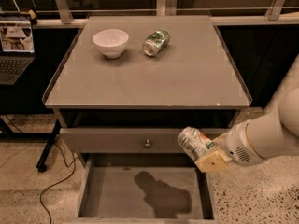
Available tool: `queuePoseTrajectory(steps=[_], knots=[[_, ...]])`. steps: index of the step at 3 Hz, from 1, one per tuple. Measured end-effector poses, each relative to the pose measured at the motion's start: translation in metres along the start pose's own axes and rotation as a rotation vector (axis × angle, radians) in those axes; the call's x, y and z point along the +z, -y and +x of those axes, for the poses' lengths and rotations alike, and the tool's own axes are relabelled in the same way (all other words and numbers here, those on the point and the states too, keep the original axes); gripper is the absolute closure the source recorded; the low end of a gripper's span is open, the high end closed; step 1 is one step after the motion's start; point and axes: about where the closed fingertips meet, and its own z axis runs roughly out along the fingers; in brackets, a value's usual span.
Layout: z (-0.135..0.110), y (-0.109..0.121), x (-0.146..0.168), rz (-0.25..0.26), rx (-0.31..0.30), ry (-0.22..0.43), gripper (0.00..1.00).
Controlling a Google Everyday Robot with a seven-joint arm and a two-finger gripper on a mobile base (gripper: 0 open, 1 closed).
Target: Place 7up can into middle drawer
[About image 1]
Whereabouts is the green crushed soda can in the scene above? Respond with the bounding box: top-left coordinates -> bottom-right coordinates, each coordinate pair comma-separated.
143,30 -> 170,57

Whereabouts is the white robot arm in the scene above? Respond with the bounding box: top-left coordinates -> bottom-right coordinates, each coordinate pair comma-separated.
195,56 -> 299,172

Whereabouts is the black desk leg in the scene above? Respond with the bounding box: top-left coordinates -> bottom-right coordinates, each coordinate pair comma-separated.
36,120 -> 61,173

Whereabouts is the grey drawer cabinet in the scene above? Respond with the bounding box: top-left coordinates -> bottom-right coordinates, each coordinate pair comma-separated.
41,14 -> 253,224

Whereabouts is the black floor cable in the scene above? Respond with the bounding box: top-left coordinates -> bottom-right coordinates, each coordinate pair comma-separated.
38,142 -> 78,224

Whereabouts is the open laptop computer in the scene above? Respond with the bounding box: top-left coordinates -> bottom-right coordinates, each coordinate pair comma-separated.
0,14 -> 35,86

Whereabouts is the open middle drawer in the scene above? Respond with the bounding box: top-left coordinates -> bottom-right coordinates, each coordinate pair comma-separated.
74,154 -> 218,224

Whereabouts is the white ceramic bowl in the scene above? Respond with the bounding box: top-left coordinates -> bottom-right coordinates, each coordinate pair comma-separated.
93,29 -> 129,58

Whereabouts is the white 7up can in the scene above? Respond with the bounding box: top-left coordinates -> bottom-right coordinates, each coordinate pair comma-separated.
178,127 -> 215,161

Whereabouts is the metal window rail frame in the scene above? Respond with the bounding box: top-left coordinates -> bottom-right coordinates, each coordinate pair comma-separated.
0,0 -> 299,28

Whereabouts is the white gripper with vent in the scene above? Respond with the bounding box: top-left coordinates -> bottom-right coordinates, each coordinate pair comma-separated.
194,120 -> 265,173

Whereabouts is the closed top drawer with knob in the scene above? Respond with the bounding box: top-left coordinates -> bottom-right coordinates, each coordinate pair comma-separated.
60,128 -> 183,154

